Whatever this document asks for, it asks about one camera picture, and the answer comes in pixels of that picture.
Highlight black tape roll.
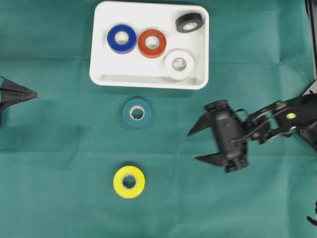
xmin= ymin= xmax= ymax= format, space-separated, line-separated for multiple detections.
xmin=175 ymin=13 xmax=204 ymax=33

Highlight yellow tape roll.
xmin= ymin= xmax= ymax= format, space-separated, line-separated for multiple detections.
xmin=113 ymin=166 xmax=146 ymax=199

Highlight blue tape roll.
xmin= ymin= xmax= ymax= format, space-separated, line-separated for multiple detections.
xmin=107 ymin=24 xmax=137 ymax=54

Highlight white plastic tray case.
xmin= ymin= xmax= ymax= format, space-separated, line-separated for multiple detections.
xmin=90 ymin=0 xmax=210 ymax=90

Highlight white tape roll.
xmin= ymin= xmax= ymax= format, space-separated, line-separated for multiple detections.
xmin=164 ymin=50 xmax=195 ymax=81

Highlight black camera cable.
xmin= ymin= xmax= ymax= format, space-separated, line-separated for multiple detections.
xmin=230 ymin=108 xmax=297 ymax=144

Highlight green tape roll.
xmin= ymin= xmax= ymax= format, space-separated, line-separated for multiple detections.
xmin=122 ymin=99 xmax=152 ymax=128

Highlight black cable bottom right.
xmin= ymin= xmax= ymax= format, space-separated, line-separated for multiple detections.
xmin=306 ymin=199 xmax=317 ymax=228

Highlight red tape roll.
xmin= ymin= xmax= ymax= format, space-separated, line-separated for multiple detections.
xmin=138 ymin=29 xmax=166 ymax=59

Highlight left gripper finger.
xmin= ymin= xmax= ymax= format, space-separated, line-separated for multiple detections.
xmin=0 ymin=94 xmax=37 ymax=120
xmin=0 ymin=76 xmax=37 ymax=96

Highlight green table cloth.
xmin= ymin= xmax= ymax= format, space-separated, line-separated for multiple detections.
xmin=0 ymin=0 xmax=317 ymax=238

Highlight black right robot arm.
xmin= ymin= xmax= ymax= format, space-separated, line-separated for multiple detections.
xmin=187 ymin=83 xmax=317 ymax=173

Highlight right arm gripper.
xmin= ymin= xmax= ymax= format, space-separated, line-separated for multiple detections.
xmin=187 ymin=100 xmax=249 ymax=173

